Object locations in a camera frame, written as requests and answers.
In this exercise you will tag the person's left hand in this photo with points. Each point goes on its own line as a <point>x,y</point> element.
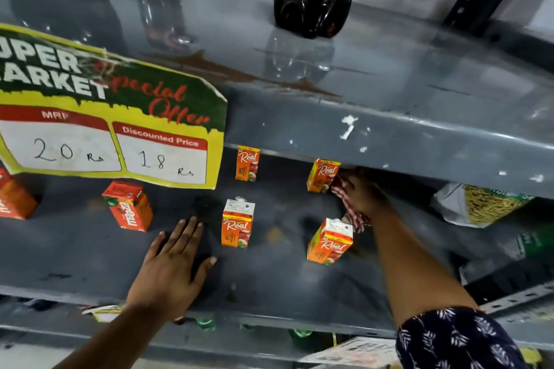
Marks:
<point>164,278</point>

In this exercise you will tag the person's right hand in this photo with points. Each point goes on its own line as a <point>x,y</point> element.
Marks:
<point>365,196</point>

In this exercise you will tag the person's right fingers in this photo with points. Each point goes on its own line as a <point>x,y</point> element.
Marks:
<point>348,180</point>

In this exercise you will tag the person's left middle finger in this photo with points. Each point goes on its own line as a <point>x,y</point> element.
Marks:
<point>187,235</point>

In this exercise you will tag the person's left thumb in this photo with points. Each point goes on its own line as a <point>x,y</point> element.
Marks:
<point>203,273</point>

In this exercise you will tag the person's left little finger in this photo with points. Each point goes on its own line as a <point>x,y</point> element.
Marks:
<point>156,245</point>

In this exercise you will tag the red white checked cloth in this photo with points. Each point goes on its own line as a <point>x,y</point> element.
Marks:
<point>352,211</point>

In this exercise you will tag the person's left forearm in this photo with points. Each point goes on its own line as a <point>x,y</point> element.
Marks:
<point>112,338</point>

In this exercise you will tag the person's right forearm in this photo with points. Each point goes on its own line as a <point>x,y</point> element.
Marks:
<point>411,265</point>

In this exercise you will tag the small orange juice carton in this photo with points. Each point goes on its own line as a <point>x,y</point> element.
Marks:
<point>322,176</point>
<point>247,164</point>
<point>237,224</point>
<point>329,242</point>

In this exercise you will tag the red mango drink carton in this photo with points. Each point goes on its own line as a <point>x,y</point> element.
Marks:
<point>130,206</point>
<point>14,198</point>

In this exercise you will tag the green bottle cap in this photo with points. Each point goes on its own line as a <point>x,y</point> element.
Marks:
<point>206,323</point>
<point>301,333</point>

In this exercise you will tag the grey metal shelf board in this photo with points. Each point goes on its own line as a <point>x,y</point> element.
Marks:
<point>268,286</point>
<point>411,92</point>

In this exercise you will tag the yellow green price sign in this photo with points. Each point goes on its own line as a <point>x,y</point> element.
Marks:
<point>108,122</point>

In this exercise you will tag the clear noodle packet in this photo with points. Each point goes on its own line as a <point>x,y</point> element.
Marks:
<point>480,205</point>

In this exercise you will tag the white printed paper sheet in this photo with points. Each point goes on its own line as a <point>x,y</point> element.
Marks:
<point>352,352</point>

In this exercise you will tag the dark blue leaf-print sleeve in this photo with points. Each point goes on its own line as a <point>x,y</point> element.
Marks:
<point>454,340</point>

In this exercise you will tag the green white packet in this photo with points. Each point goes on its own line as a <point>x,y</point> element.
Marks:
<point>530,243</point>

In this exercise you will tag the yellow packet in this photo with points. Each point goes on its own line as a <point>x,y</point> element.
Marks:
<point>531,356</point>

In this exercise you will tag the grey slotted metal rail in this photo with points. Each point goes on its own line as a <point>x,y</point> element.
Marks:
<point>517,297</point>

